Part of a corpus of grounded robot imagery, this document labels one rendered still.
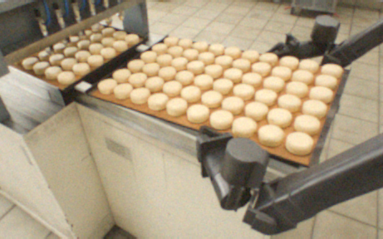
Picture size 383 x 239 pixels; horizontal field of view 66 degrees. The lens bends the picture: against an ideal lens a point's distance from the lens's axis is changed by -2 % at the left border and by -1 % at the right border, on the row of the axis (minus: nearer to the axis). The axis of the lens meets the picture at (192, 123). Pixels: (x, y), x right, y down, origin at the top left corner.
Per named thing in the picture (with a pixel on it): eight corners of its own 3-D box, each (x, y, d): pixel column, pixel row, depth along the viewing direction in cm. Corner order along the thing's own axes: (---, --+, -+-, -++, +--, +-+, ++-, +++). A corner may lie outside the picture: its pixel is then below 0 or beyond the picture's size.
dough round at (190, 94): (179, 94, 76) (179, 88, 75) (198, 90, 77) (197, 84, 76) (184, 104, 73) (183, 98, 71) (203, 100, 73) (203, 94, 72)
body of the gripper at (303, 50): (283, 33, 89) (305, 30, 91) (279, 63, 96) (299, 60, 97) (294, 41, 85) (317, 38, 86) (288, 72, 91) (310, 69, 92)
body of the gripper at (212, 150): (199, 172, 62) (209, 200, 57) (197, 136, 56) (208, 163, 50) (228, 165, 63) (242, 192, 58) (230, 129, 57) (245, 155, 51)
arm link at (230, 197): (218, 217, 50) (249, 213, 52) (228, 191, 46) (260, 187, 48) (207, 187, 56) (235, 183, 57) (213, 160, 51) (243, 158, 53)
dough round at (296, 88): (295, 85, 76) (296, 79, 74) (311, 94, 72) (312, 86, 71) (281, 92, 74) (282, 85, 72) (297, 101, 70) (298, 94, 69)
